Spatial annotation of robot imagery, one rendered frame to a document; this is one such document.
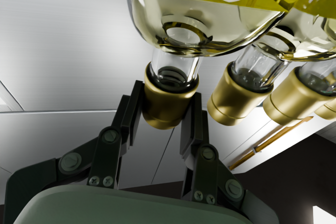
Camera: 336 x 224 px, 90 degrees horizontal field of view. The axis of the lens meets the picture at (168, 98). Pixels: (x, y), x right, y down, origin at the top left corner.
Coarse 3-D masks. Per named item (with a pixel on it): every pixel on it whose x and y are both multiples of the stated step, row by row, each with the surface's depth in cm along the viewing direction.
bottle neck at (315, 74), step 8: (304, 64) 13; (312, 64) 12; (320, 64) 12; (328, 64) 11; (296, 72) 14; (304, 72) 13; (312, 72) 12; (320, 72) 12; (328, 72) 11; (304, 80) 13; (312, 80) 12; (320, 80) 12; (328, 80) 12; (312, 88) 12; (320, 88) 12; (328, 88) 12
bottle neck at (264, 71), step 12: (252, 48) 10; (240, 60) 11; (252, 60) 10; (264, 60) 10; (276, 60) 9; (228, 72) 12; (240, 72) 11; (252, 72) 10; (264, 72) 10; (276, 72) 10; (240, 84) 11; (252, 84) 11; (264, 84) 11
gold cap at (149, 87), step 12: (144, 72) 10; (144, 84) 11; (144, 96) 12; (156, 96) 10; (168, 96) 10; (180, 96) 10; (144, 108) 12; (156, 108) 11; (168, 108) 11; (180, 108) 11; (156, 120) 12; (168, 120) 12; (180, 120) 13
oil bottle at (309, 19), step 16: (304, 0) 6; (320, 0) 5; (288, 16) 6; (304, 16) 6; (320, 16) 6; (272, 32) 7; (288, 32) 7; (304, 32) 6; (320, 32) 6; (256, 48) 10; (272, 48) 8; (288, 48) 7; (304, 48) 7; (320, 48) 7
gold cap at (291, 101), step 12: (288, 84) 14; (300, 84) 13; (276, 96) 15; (288, 96) 14; (300, 96) 13; (312, 96) 12; (324, 96) 12; (264, 108) 16; (276, 108) 15; (288, 108) 14; (300, 108) 13; (312, 108) 13; (276, 120) 15; (288, 120) 15; (300, 120) 15
